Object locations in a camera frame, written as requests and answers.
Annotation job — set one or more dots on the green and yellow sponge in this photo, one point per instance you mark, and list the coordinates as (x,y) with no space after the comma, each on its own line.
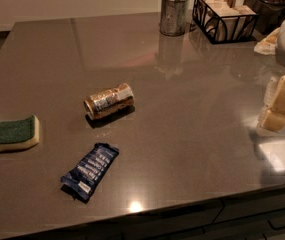
(20,134)

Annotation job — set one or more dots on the metal cup with cotton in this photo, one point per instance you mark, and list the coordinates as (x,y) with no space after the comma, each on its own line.
(173,17)

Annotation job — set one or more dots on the orange soda can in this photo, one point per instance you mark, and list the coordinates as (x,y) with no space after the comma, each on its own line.
(109,101)

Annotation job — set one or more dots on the dark counter stand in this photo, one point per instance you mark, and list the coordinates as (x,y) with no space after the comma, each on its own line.
(270,16)

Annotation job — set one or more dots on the crumpled paper packet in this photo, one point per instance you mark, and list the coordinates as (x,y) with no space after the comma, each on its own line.
(267,46)

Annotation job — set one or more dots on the white paper napkins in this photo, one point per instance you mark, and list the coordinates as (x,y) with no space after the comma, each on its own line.
(226,12)

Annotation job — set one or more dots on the blue snack bar wrapper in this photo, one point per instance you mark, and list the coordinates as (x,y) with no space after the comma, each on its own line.
(89,171)

